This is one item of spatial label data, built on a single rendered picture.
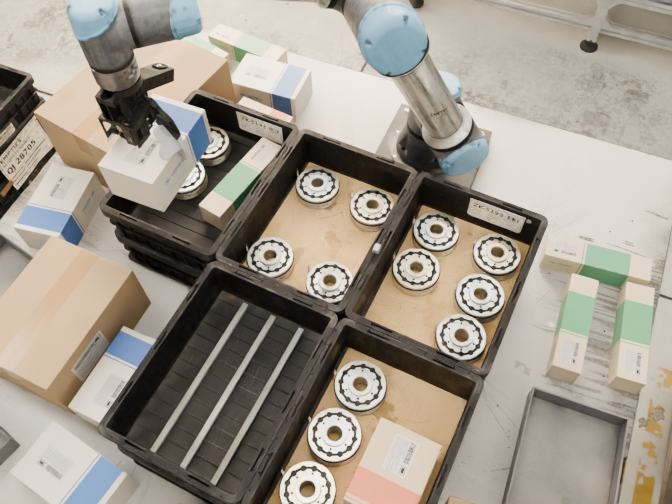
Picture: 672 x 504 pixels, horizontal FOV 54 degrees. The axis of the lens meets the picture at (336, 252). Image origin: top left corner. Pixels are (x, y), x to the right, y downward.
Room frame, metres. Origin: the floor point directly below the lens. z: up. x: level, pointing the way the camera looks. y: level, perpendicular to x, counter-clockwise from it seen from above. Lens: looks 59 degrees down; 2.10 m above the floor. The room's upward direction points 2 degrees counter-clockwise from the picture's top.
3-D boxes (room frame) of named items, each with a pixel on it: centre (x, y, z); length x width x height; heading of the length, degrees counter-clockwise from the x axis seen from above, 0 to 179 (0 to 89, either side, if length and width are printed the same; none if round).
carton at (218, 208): (0.96, 0.21, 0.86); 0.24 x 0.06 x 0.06; 144
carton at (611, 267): (0.78, -0.61, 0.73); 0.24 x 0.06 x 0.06; 70
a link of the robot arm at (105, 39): (0.85, 0.35, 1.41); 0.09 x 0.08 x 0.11; 106
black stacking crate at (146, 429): (0.47, 0.22, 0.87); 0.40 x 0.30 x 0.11; 152
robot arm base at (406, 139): (1.14, -0.25, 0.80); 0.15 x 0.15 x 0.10
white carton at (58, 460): (0.32, 0.54, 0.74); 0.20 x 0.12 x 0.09; 56
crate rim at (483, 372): (0.68, -0.23, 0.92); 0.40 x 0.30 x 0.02; 152
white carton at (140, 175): (0.87, 0.34, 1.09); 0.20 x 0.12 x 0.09; 155
